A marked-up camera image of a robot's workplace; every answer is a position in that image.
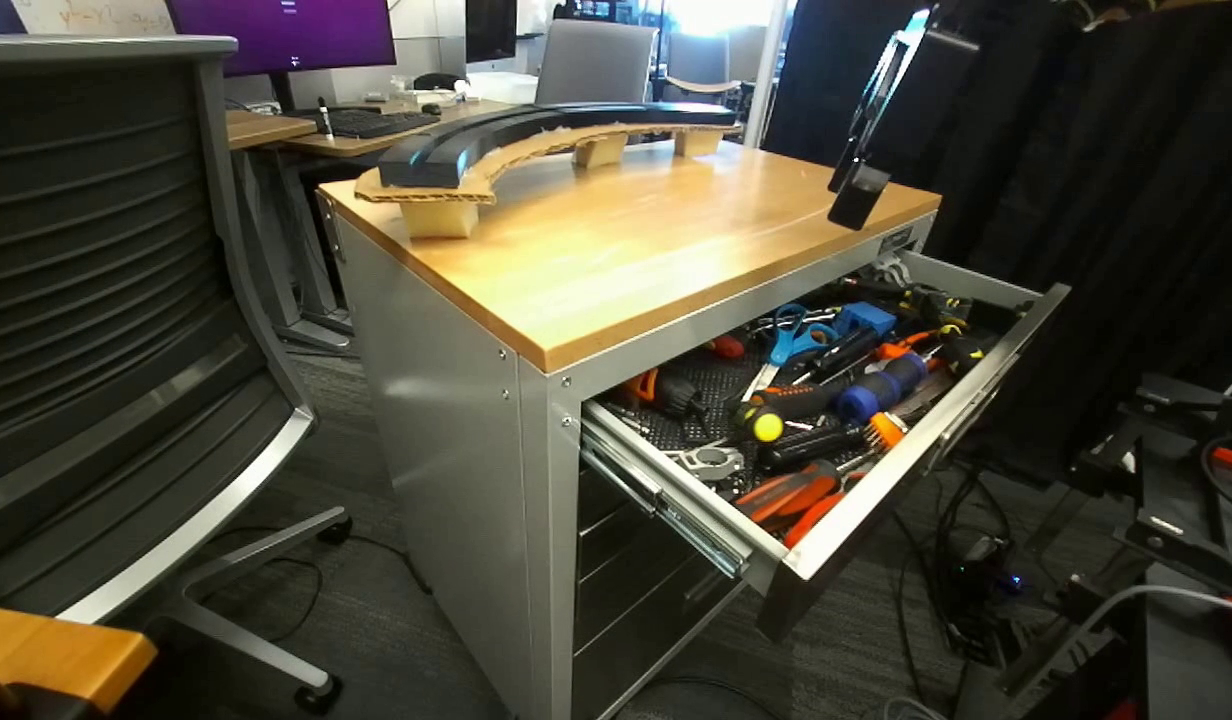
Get grey metal tool drawer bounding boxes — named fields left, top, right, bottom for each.
left=581, top=253, right=1066, bottom=581

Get blue box in drawer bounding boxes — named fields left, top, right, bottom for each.
left=828, top=299, right=896, bottom=339

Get grey tool cabinet wooden top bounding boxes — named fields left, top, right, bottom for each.
left=325, top=144, right=939, bottom=720

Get curved black wooden track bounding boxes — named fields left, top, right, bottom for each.
left=357, top=100, right=735, bottom=241

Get black keyboard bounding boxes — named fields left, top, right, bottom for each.
left=310, top=107, right=436, bottom=141

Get purple screen monitor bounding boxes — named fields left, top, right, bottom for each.
left=165, top=0, right=396, bottom=77

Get black mesh office chair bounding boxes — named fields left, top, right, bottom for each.
left=0, top=35, right=349, bottom=710

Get blue black handled screwdriver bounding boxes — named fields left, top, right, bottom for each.
left=836, top=353, right=926, bottom=420

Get orange handled pliers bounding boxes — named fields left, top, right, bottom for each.
left=735, top=465, right=845, bottom=547

